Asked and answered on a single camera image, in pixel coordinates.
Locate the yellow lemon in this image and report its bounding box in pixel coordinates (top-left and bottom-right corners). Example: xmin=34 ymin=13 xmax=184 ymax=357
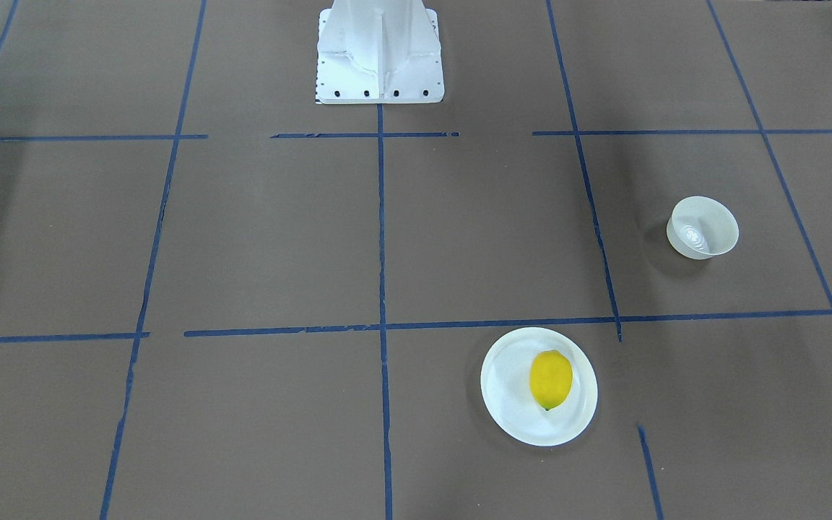
xmin=529 ymin=350 xmax=574 ymax=411

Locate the white pedestal mount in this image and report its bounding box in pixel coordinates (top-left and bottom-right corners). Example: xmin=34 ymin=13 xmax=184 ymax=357
xmin=315 ymin=1 xmax=446 ymax=105

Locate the white round plate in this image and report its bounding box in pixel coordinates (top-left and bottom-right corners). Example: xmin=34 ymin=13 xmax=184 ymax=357
xmin=480 ymin=328 xmax=599 ymax=447

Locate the white bowl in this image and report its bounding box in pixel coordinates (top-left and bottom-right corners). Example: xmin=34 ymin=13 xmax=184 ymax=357
xmin=666 ymin=196 xmax=740 ymax=261

